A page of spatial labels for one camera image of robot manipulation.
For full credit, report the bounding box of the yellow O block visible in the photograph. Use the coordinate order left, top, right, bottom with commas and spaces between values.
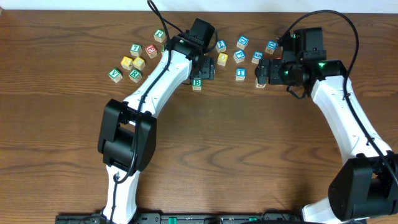
217, 52, 228, 67

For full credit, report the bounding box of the green R wooden block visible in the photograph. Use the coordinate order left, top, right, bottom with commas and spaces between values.
129, 68, 142, 83

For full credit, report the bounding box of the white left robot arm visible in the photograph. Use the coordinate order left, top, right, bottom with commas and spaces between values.
98, 34, 214, 223

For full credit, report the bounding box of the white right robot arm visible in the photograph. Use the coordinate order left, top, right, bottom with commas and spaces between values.
255, 59, 397, 223

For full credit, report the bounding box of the green B wooden block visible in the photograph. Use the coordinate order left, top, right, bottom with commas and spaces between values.
192, 78, 202, 91

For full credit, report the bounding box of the green J lower block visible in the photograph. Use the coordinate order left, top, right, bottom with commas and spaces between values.
255, 78, 266, 88

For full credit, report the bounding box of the blue 5 wooden block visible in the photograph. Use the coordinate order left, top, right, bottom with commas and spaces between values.
251, 51, 264, 64

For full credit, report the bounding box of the blue D right block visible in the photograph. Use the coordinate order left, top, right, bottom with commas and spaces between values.
265, 40, 278, 55

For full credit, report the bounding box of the blue d block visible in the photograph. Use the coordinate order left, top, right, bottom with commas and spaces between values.
236, 35, 249, 50
265, 40, 278, 55

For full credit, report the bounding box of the blue 2 wooden block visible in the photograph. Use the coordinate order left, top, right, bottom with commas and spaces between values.
216, 40, 227, 53

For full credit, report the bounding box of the blue T wooden block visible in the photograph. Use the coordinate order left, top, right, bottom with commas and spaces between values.
236, 68, 246, 81

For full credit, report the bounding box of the blue P wooden block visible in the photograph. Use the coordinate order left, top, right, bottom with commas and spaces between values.
233, 50, 246, 63

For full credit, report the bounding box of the blue D left block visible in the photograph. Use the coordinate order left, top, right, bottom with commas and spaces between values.
236, 35, 249, 50

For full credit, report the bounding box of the green J wooden block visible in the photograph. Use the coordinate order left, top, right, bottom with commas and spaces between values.
154, 29, 166, 43

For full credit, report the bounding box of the red E wooden block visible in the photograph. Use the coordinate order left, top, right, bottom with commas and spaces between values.
145, 44, 158, 58

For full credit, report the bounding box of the yellow C wooden block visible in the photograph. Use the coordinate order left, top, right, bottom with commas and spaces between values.
133, 57, 146, 71

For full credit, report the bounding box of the green 7 wooden block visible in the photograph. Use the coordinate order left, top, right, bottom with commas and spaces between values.
130, 44, 142, 57

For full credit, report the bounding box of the yellow K wooden block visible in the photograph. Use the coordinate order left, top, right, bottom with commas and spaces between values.
121, 57, 133, 70

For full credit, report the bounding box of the green V wooden block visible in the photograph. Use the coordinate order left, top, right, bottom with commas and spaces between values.
108, 68, 123, 83

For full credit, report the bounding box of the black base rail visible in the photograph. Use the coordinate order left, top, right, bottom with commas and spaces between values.
55, 208, 368, 224

